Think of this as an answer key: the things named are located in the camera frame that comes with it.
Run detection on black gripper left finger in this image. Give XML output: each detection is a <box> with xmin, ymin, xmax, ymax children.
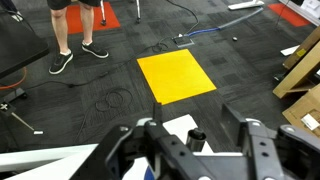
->
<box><xmin>70</xmin><ymin>120</ymin><xmax>214</xmax><ymax>180</ymax></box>

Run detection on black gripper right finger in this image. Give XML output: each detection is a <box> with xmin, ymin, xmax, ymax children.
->
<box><xmin>192</xmin><ymin>104</ymin><xmax>320</xmax><ymax>180</ymax></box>

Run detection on black marker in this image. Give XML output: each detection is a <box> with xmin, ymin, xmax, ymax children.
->
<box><xmin>186</xmin><ymin>128</ymin><xmax>206</xmax><ymax>152</ymax></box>

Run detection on blue plastic cup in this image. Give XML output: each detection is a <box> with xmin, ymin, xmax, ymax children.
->
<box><xmin>144</xmin><ymin>167</ymin><xmax>155</xmax><ymax>180</ymax></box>

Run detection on cardboard box stack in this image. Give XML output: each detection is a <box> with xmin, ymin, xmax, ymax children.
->
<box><xmin>273</xmin><ymin>27</ymin><xmax>320</xmax><ymax>138</ymax></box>

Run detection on yellow floor mat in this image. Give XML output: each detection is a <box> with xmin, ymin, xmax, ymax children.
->
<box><xmin>137</xmin><ymin>49</ymin><xmax>216</xmax><ymax>105</ymax></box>

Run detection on person legs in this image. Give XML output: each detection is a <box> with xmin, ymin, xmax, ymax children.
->
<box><xmin>47</xmin><ymin>0</ymin><xmax>109</xmax><ymax>75</ymax></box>

